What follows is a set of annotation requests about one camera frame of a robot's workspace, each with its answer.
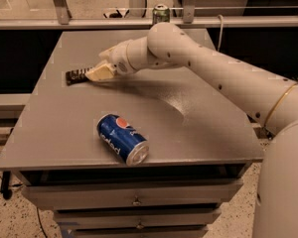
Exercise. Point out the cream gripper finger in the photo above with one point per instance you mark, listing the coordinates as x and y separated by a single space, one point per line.
113 73
100 72

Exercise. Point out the green soda can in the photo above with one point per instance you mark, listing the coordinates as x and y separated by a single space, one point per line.
160 13

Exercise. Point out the grey drawer cabinet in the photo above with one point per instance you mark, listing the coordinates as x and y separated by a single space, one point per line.
150 155

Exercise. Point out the black rxbar chocolate bar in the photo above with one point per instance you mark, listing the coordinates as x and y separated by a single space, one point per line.
76 76

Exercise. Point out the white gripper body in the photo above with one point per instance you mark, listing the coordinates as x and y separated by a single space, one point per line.
118 59

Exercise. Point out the blue pepsi can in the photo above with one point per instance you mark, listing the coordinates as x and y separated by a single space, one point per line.
125 141

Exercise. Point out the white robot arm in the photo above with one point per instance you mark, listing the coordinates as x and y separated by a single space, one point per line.
268 98

